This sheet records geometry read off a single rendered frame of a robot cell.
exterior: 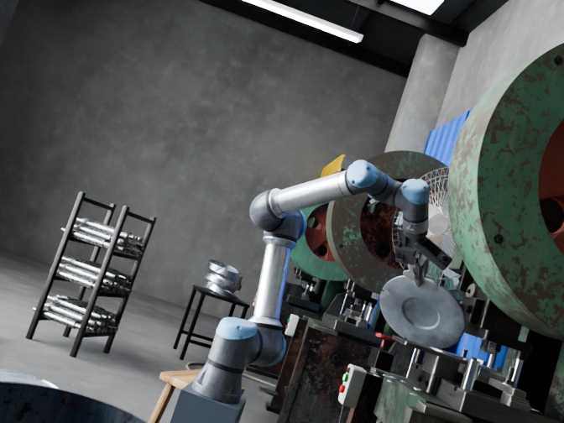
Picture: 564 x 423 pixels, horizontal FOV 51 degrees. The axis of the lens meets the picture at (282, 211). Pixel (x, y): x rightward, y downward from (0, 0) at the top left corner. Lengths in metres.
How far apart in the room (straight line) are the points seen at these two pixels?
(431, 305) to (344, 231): 1.36
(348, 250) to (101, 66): 6.31
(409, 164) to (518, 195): 1.85
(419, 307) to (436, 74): 5.82
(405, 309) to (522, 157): 0.70
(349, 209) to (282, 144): 5.45
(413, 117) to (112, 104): 4.17
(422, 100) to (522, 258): 6.00
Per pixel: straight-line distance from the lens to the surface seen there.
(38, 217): 8.76
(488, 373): 1.99
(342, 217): 3.23
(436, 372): 1.95
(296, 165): 8.61
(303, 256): 4.93
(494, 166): 1.54
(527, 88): 1.62
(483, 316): 1.96
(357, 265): 3.24
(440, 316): 1.97
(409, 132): 7.32
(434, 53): 7.69
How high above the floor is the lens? 0.85
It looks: 6 degrees up
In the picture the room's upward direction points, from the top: 18 degrees clockwise
